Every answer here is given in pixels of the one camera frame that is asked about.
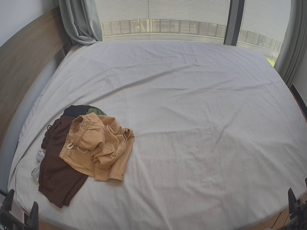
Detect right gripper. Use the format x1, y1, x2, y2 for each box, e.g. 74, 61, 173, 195
288, 177, 307, 230

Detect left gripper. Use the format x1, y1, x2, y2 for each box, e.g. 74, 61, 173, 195
0, 188, 39, 230

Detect tan shorts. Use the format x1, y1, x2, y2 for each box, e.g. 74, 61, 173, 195
59, 112, 135, 182

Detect bed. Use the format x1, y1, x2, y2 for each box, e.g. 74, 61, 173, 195
0, 6, 307, 230

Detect pale grey garment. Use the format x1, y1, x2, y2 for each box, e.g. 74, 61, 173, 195
30, 150, 45, 183

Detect brown shorts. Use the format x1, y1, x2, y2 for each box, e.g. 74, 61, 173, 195
38, 117, 88, 208

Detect black garment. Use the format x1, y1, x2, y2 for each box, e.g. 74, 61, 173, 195
63, 105, 91, 117

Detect green garment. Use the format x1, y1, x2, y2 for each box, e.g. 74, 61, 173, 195
87, 107, 106, 116

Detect grey-green curtain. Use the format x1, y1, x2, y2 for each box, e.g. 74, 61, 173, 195
56, 0, 103, 45
273, 0, 307, 88

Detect window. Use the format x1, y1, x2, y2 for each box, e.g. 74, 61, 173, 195
92, 0, 292, 58

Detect black cable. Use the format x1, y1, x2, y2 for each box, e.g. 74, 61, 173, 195
272, 210, 289, 230

